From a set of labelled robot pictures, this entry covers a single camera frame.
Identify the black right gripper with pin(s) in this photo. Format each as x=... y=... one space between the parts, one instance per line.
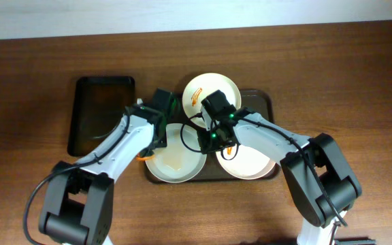
x=211 y=145

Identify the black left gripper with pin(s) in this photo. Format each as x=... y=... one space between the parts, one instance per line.
x=162 y=140

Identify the green orange sponge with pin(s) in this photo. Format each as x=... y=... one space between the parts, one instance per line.
x=138 y=157

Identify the grey-white plate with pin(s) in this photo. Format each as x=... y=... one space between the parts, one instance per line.
x=175 y=163

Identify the cream plate with sauce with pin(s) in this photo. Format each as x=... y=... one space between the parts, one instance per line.
x=205 y=84

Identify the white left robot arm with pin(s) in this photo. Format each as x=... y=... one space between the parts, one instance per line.
x=78 y=206

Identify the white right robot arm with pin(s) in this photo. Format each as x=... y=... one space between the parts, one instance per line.
x=322 y=184

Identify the large brown tray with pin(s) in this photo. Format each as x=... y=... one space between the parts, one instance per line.
x=212 y=171

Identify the small dark tray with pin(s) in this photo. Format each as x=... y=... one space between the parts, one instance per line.
x=98 y=106

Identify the pinkish plate with sauce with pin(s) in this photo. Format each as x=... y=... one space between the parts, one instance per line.
x=245 y=162

